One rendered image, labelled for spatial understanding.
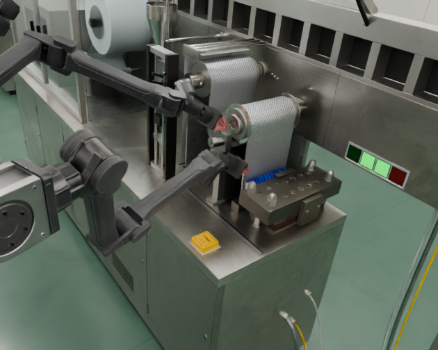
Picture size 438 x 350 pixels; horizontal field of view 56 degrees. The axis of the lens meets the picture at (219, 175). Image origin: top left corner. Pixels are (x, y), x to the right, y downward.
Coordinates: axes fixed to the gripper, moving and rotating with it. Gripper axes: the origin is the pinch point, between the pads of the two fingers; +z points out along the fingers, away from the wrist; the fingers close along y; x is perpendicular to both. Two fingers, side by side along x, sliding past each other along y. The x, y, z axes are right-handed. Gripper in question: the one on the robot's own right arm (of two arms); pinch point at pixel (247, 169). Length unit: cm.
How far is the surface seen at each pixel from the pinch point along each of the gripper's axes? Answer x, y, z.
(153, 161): -21, -46, -5
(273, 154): 9.1, 0.3, 9.6
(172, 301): -65, -4, 3
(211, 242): -25.4, 12.4, -14.1
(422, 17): 148, -86, 219
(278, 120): 21.6, 0.0, 2.3
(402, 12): 149, -105, 219
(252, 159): 4.5, 0.3, -0.5
